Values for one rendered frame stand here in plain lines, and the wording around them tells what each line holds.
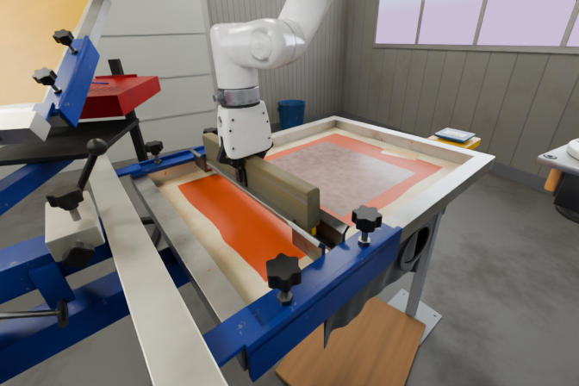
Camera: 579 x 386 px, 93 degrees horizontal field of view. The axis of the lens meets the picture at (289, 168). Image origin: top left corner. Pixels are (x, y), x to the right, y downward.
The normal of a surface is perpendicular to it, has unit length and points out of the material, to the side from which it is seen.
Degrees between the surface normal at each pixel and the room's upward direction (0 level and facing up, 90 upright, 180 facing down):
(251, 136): 89
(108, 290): 0
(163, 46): 90
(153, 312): 0
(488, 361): 0
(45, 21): 32
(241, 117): 85
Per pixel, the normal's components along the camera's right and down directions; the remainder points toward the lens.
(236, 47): -0.54, 0.45
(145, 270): -0.04, -0.90
